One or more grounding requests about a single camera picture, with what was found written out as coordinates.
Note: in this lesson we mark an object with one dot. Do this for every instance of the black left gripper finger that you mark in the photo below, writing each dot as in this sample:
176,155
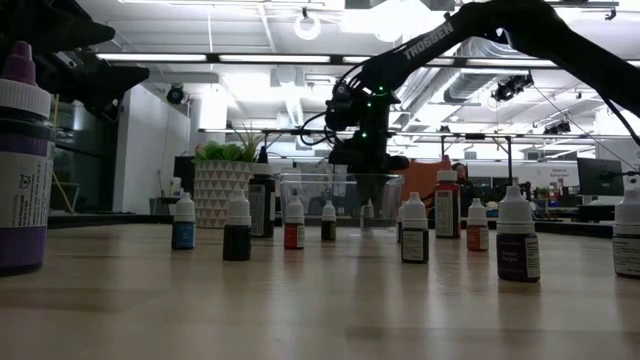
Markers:
110,82
60,27

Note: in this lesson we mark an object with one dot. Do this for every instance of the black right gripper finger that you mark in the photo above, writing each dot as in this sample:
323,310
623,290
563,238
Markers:
364,187
380,186

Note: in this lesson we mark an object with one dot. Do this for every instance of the small olive food coloring bottle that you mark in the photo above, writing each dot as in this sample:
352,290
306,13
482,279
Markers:
367,220

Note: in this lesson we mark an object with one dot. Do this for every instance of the small green food coloring bottle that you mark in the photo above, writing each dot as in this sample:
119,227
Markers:
415,245

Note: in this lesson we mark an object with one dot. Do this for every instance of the small red food coloring bottle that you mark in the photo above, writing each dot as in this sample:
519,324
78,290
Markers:
294,235

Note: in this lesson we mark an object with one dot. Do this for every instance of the small orange food coloring bottle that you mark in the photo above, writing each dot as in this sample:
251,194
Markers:
477,237

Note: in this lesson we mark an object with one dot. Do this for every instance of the small purple food coloring bottle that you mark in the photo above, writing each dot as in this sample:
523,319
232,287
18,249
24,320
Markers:
517,255

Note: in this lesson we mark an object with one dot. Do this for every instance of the small violet food coloring bottle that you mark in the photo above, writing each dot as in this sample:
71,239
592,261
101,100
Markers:
627,250

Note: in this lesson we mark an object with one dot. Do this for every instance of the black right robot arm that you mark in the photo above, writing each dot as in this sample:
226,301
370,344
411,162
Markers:
430,42

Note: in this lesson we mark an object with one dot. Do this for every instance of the large red food coloring bottle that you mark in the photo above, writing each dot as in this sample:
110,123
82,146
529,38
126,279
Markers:
446,210

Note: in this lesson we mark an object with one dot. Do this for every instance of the large black food coloring bottle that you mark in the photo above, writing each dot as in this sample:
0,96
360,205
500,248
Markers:
265,210

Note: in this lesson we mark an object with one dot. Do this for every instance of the orange panel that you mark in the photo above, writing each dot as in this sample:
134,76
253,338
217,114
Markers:
422,180

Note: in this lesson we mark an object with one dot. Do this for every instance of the clear plastic bin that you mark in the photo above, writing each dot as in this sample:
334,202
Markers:
310,200

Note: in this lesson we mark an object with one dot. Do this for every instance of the person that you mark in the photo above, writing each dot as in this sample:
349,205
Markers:
466,175

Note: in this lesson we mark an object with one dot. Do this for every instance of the succulent in white patterned pot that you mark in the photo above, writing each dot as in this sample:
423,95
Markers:
220,195

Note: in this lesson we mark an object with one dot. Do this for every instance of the black computer monitor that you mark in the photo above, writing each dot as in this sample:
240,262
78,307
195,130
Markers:
600,177

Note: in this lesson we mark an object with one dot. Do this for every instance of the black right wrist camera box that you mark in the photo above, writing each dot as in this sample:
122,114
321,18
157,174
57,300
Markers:
340,112

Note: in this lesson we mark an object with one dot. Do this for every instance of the black ceiling camera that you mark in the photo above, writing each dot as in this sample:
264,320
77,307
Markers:
510,87

